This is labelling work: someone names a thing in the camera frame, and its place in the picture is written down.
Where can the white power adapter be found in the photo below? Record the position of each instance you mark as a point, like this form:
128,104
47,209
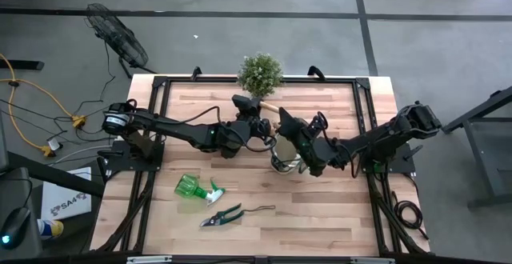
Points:
54,145

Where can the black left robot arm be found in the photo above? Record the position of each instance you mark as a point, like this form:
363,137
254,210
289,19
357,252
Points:
172,126

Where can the dark grey desk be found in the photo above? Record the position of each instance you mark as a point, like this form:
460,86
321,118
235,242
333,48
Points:
16,192

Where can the potted green plant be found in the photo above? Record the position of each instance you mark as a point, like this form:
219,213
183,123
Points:
260,74

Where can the silver table bracket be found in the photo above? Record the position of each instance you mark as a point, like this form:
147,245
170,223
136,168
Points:
372,261
148,260

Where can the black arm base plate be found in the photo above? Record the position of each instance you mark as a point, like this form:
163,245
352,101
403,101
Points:
116,165
400,167

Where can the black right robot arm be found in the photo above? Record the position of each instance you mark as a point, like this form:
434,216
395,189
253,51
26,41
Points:
380,140

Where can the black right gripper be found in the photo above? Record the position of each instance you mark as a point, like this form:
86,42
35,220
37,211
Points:
299,136

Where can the black computer mouse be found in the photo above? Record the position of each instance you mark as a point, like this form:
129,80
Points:
16,226

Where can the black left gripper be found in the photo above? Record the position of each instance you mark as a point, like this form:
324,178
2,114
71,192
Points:
248,130

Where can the black floor fan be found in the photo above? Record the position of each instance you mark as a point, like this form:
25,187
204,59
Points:
116,36

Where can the yellow and blue bottle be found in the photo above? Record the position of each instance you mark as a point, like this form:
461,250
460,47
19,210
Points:
54,229

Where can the green spray bottle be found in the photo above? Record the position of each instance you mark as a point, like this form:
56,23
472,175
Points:
188,187

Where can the black metal beam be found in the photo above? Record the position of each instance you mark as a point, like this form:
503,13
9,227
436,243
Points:
56,174

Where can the black floor bar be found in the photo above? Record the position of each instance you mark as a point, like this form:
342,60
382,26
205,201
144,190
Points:
20,65

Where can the black table clamp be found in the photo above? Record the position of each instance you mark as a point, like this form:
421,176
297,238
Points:
316,72
196,72

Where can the grey metal stand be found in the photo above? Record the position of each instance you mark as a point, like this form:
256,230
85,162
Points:
478,111

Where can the white printed cardboard box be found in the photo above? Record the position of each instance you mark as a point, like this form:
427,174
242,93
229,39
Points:
64,200

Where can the black metal table frame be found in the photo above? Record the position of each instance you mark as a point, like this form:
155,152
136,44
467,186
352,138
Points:
200,79

